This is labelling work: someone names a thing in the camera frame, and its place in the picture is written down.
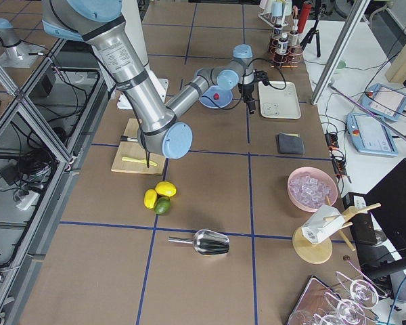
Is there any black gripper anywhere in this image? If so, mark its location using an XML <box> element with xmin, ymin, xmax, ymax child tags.
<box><xmin>238</xmin><ymin>70</ymin><xmax>268</xmax><ymax>114</ymax></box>

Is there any blue plate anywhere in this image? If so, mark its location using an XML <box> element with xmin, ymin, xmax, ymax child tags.
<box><xmin>199</xmin><ymin>85</ymin><xmax>233</xmax><ymax>109</ymax></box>

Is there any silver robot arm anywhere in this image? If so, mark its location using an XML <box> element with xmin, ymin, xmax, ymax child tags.
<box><xmin>42</xmin><ymin>1</ymin><xmax>258</xmax><ymax>159</ymax></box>
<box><xmin>0</xmin><ymin>18</ymin><xmax>21</xmax><ymax>48</ymax></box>

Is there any cream bear tray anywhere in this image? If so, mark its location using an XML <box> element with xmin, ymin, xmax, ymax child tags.
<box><xmin>258</xmin><ymin>81</ymin><xmax>301</xmax><ymax>119</ymax></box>

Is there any grey yellow cloth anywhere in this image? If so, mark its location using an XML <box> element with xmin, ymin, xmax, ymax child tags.
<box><xmin>275</xmin><ymin>133</ymin><xmax>305</xmax><ymax>154</ymax></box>

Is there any dark drink bottle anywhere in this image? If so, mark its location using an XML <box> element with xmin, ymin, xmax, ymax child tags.
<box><xmin>277</xmin><ymin>32</ymin><xmax>288</xmax><ymax>56</ymax></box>
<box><xmin>288</xmin><ymin>25</ymin><xmax>298</xmax><ymax>47</ymax></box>
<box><xmin>272</xmin><ymin>23</ymin><xmax>283</xmax><ymax>47</ymax></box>

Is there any mint green bowl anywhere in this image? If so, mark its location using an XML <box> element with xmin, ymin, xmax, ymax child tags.
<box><xmin>336</xmin><ymin>60</ymin><xmax>346</xmax><ymax>72</ymax></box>

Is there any blue plastic cup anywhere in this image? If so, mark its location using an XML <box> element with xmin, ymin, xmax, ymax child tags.
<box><xmin>271</xmin><ymin>0</ymin><xmax>284</xmax><ymax>18</ymax></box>

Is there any pink plastic cup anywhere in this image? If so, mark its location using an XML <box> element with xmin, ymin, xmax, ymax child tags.
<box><xmin>259</xmin><ymin>0</ymin><xmax>267</xmax><ymax>9</ymax></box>

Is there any green plastic cup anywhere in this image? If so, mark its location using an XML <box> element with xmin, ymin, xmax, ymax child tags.
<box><xmin>284</xmin><ymin>0</ymin><xmax>292</xmax><ymax>16</ymax></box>

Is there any pink bowl with ice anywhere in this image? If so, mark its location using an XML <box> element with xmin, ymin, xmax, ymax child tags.
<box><xmin>287</xmin><ymin>167</ymin><xmax>338</xmax><ymax>212</ymax></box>

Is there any red cylinder bottle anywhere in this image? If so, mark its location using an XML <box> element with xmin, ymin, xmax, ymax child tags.
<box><xmin>297</xmin><ymin>1</ymin><xmax>312</xmax><ymax>33</ymax></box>

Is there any yellow lemon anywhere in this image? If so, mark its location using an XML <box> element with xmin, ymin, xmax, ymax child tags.
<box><xmin>143</xmin><ymin>189</ymin><xmax>158</xmax><ymax>209</ymax></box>
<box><xmin>155</xmin><ymin>181</ymin><xmax>177</xmax><ymax>197</ymax></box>

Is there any blue teach pendant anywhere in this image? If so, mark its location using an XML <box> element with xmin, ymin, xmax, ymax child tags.
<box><xmin>360</xmin><ymin>83</ymin><xmax>406</xmax><ymax>122</ymax></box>
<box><xmin>346</xmin><ymin>113</ymin><xmax>399</xmax><ymax>156</ymax></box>

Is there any wooden cutting board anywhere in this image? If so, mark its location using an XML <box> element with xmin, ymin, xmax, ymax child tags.
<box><xmin>111</xmin><ymin>118</ymin><xmax>166</xmax><ymax>175</ymax></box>

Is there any steel rod black cap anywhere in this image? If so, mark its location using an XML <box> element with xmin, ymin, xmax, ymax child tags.
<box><xmin>120</xmin><ymin>135</ymin><xmax>138</xmax><ymax>142</ymax></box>

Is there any green lime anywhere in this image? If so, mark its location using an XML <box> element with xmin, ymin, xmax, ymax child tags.
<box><xmin>154</xmin><ymin>196</ymin><xmax>171</xmax><ymax>215</ymax></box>

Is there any yellow toy knife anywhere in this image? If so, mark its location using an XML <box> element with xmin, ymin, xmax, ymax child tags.
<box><xmin>121</xmin><ymin>156</ymin><xmax>158</xmax><ymax>167</ymax></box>

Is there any metal scoop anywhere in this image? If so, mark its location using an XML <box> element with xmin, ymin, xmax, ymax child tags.
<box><xmin>168</xmin><ymin>230</ymin><xmax>230</xmax><ymax>256</ymax></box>

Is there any wooden stand with carton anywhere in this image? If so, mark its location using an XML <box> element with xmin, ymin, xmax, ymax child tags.
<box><xmin>292</xmin><ymin>203</ymin><xmax>381</xmax><ymax>265</ymax></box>

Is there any metal grabber stick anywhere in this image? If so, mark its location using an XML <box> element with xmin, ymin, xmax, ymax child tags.
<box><xmin>328</xmin><ymin>83</ymin><xmax>406</xmax><ymax>142</ymax></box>

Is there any black monitor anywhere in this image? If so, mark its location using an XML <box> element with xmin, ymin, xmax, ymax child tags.
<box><xmin>364</xmin><ymin>158</ymin><xmax>406</xmax><ymax>280</ymax></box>

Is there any wine glass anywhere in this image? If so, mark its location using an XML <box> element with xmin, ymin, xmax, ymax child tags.
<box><xmin>335</xmin><ymin>261</ymin><xmax>388</xmax><ymax>309</ymax></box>
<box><xmin>324</xmin><ymin>292</ymin><xmax>376</xmax><ymax>325</ymax></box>

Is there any copper wire bottle rack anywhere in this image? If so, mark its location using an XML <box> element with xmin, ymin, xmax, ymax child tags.
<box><xmin>268</xmin><ymin>5</ymin><xmax>300</xmax><ymax>68</ymax></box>

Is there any white wire cup rack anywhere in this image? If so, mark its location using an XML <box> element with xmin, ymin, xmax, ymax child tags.
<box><xmin>258</xmin><ymin>0</ymin><xmax>292</xmax><ymax>26</ymax></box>

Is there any aluminium frame post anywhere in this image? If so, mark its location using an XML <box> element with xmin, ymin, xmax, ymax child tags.
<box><xmin>311</xmin><ymin>0</ymin><xmax>370</xmax><ymax>105</ymax></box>

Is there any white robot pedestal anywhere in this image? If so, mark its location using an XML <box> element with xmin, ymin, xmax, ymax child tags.
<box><xmin>121</xmin><ymin>0</ymin><xmax>168</xmax><ymax>102</ymax></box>

